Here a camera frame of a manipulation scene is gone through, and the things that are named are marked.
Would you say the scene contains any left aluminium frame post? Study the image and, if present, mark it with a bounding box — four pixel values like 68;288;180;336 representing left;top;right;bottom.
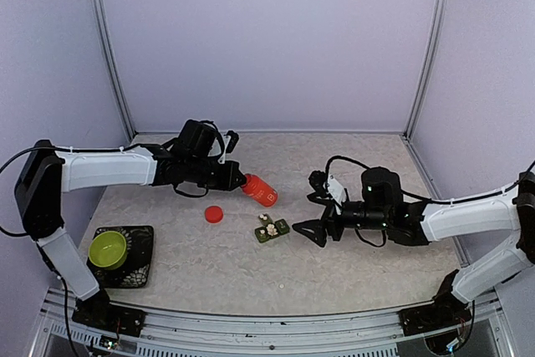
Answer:
91;0;137;140

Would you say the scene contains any green pill organizer box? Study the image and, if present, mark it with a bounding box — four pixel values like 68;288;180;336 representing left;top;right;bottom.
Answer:
254;213;290;243

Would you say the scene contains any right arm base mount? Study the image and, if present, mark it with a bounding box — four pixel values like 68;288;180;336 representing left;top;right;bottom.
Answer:
398;269;472;336

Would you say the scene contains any camera black cable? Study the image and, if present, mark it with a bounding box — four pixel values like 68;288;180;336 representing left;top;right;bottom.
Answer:
200;119;227;161
324;155;369;178

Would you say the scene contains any red bottle cap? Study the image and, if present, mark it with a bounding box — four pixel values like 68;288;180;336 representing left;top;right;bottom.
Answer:
205;206;224;224

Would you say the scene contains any black patterned square plate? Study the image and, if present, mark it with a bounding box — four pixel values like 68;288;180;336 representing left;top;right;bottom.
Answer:
87;226;154;288

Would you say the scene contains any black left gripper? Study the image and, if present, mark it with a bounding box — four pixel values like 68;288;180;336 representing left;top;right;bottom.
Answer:
186;155;247;191

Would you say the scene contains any left camera black cable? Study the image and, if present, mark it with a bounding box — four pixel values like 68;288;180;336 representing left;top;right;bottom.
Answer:
200;119;227;161

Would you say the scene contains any red bottle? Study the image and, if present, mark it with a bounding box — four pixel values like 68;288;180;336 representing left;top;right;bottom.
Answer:
241;174;278;207

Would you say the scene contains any green bowl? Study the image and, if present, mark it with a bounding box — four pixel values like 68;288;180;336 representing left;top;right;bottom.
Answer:
88;231;127;270

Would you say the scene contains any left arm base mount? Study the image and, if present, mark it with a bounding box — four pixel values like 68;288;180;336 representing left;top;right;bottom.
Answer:
72;304;146;338

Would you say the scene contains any right camera black cable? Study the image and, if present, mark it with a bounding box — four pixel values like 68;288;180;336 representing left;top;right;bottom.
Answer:
324;155;369;178

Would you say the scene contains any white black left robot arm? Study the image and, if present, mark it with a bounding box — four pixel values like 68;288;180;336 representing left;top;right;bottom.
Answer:
1;120;247;328

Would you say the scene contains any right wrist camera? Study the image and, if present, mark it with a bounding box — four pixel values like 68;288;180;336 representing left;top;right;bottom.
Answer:
308;171;348;205

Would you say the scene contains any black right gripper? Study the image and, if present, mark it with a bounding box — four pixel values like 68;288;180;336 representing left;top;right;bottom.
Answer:
292;191;390;248

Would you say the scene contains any right aluminium frame post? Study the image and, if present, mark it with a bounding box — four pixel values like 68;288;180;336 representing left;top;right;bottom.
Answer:
404;0;447;142

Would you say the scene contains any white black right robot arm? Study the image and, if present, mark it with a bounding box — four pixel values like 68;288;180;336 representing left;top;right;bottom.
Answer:
292;166;534;327

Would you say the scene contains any front aluminium rail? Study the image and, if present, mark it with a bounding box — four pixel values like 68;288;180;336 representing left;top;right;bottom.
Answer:
22;288;521;356

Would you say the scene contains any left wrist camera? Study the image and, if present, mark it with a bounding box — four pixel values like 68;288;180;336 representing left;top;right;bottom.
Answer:
223;130;239;154

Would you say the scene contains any aluminium frame post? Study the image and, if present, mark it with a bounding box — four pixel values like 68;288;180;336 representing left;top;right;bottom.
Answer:
91;0;137;140
404;0;447;142

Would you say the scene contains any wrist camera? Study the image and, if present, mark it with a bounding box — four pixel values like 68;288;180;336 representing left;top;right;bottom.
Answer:
308;171;348;205
223;130;239;154

